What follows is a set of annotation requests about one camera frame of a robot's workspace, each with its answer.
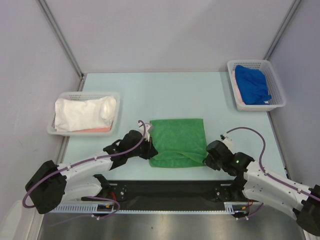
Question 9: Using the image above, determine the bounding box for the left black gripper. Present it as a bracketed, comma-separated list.
[127, 135, 158, 160]

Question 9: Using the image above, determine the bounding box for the green towel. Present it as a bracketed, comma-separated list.
[149, 118, 207, 169]

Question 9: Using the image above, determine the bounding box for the pink terry towel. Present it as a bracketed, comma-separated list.
[74, 127, 112, 133]

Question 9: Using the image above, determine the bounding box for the white towel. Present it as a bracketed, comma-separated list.
[54, 96, 117, 132]

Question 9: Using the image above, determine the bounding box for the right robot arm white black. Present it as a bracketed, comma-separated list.
[203, 140, 320, 237]

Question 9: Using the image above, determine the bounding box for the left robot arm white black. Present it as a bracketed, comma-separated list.
[22, 128, 158, 214]

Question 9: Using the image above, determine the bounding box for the white basket with towels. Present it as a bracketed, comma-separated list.
[227, 59, 287, 112]

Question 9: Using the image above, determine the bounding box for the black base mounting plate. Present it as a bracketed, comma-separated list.
[94, 180, 247, 210]

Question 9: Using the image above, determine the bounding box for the light pink towel in basket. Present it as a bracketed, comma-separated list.
[232, 70, 245, 105]

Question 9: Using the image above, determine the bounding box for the blue towel in basket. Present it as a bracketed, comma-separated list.
[234, 65, 272, 105]

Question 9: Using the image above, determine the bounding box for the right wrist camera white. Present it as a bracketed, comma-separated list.
[220, 133, 235, 151]

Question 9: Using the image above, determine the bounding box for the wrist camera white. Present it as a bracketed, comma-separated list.
[138, 121, 154, 142]
[220, 133, 235, 151]

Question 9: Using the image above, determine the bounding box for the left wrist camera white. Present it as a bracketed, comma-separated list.
[138, 121, 154, 142]

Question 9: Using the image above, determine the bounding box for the white slotted cable duct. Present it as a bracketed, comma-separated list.
[50, 202, 250, 216]

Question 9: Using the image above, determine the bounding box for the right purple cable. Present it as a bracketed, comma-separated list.
[224, 126, 320, 221]

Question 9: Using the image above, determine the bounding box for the purple cable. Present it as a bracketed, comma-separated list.
[22, 119, 147, 227]
[224, 126, 320, 221]

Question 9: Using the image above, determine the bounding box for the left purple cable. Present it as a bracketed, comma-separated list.
[22, 119, 147, 227]

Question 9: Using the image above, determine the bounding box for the right aluminium corner post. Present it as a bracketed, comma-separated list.
[263, 0, 305, 60]

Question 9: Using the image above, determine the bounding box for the aluminium corner post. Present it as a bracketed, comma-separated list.
[36, 0, 84, 79]
[263, 0, 305, 60]

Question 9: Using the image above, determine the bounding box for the left aluminium corner post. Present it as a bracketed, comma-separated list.
[36, 0, 84, 79]

